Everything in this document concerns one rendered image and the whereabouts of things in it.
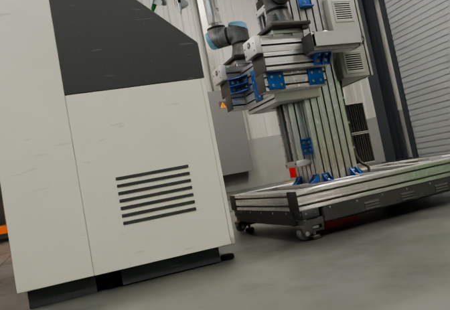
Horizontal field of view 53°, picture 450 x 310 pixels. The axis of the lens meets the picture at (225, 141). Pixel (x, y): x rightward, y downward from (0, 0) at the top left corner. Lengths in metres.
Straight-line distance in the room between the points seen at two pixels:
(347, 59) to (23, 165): 1.74
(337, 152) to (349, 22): 0.75
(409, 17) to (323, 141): 7.14
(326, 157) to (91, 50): 1.33
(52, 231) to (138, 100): 0.62
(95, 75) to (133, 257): 0.75
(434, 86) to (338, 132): 6.64
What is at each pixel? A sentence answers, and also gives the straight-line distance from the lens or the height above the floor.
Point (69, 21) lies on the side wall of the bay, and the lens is 2.01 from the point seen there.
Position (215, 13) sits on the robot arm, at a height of 1.35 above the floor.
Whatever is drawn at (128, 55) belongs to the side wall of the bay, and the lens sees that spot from 1.96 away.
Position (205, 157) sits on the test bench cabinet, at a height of 0.45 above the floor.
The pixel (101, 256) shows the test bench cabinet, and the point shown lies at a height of 0.14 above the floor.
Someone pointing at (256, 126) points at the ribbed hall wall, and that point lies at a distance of 9.68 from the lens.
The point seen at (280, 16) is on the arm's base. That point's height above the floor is 1.08.
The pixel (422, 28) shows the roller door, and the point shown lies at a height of 2.32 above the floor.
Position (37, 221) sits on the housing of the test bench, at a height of 0.32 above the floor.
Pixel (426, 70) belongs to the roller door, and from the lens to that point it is 9.21.
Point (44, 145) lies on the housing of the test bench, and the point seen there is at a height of 0.60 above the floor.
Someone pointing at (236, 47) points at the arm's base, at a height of 1.10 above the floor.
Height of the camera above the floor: 0.36
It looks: 4 degrees up
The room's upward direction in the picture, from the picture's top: 11 degrees counter-clockwise
